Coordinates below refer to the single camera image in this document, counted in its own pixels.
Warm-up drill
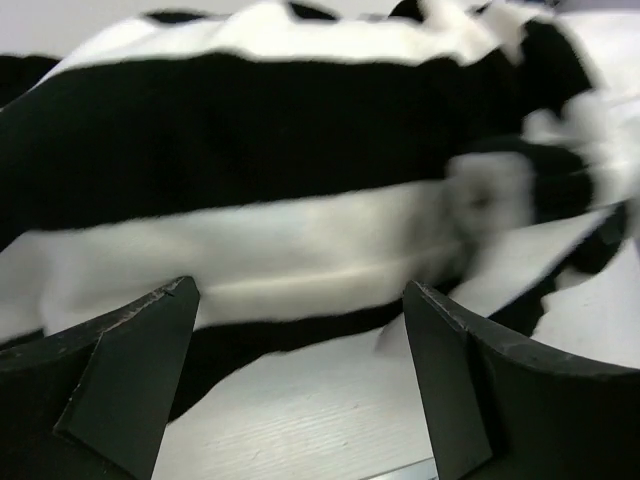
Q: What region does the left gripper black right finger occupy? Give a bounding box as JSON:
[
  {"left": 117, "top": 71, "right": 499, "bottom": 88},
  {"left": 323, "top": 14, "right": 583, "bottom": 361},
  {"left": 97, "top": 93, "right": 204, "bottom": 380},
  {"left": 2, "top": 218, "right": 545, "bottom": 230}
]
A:
[{"left": 403, "top": 283, "right": 639, "bottom": 480}]

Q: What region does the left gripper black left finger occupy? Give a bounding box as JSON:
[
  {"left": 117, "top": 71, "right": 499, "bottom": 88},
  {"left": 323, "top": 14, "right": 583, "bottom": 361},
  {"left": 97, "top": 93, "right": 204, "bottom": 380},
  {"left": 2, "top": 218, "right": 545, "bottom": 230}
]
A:
[{"left": 1, "top": 277, "right": 200, "bottom": 479}]

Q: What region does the black white striped pillowcase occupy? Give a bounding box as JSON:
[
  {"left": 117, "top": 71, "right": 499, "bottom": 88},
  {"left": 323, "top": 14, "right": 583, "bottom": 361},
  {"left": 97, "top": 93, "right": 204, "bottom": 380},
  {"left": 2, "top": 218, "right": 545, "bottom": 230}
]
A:
[{"left": 1, "top": 1, "right": 639, "bottom": 418}]

